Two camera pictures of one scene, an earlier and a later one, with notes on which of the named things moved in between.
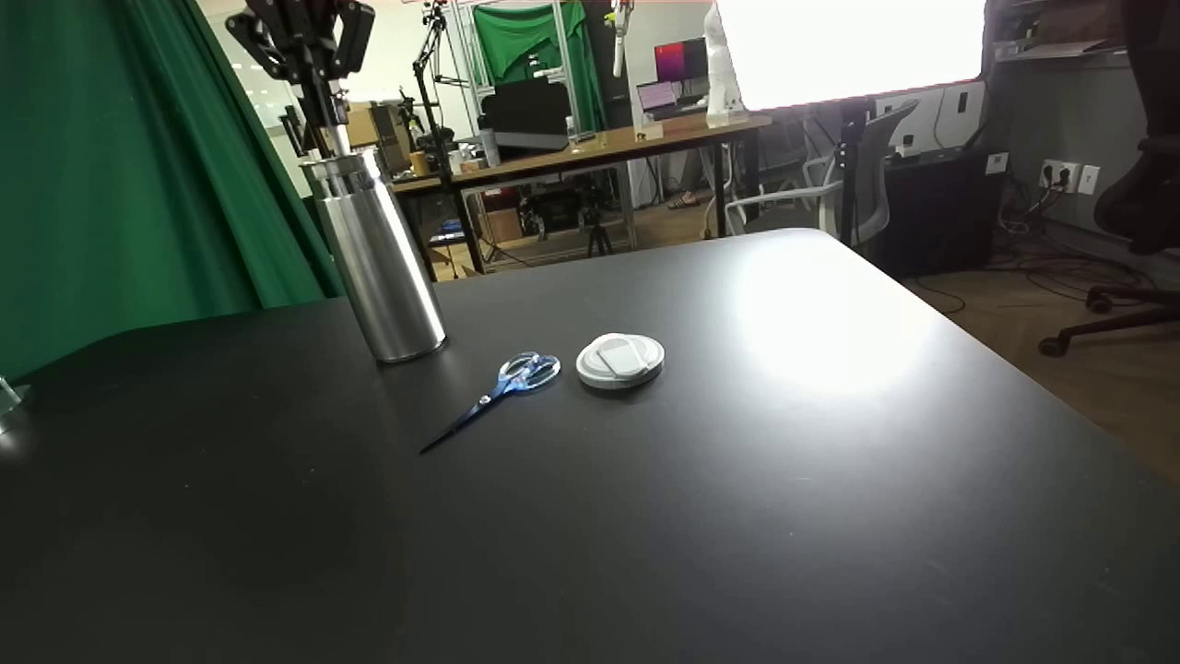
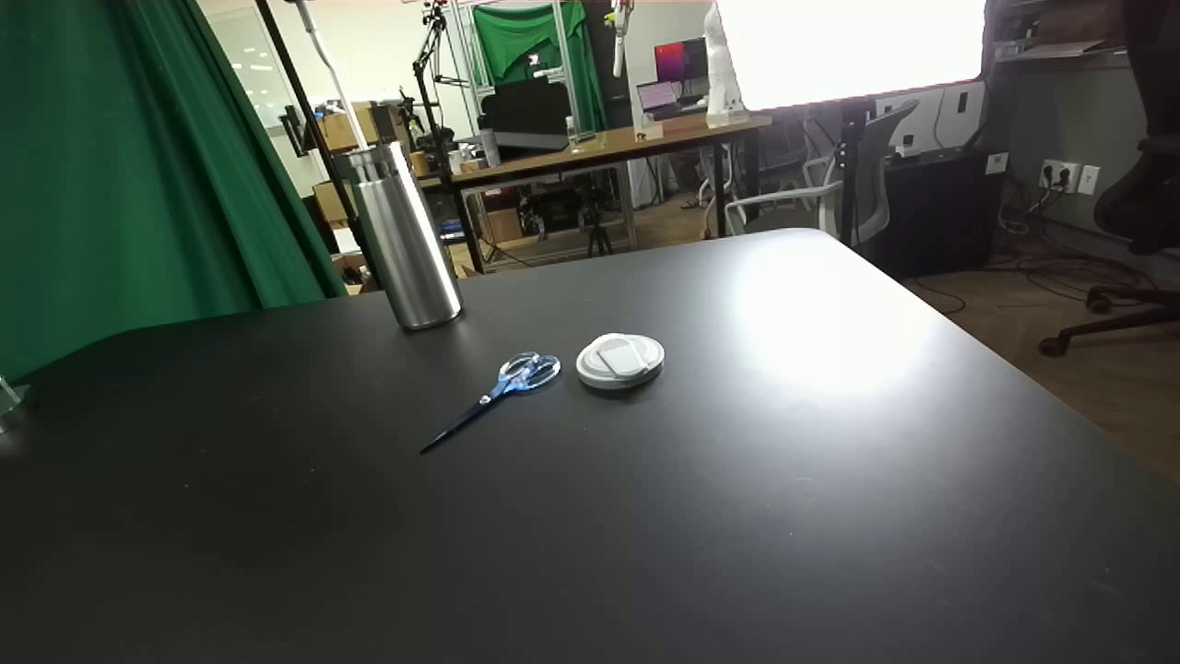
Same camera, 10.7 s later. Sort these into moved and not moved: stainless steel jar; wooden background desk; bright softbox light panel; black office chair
Moved: stainless steel jar
Not moved: bright softbox light panel; black office chair; wooden background desk
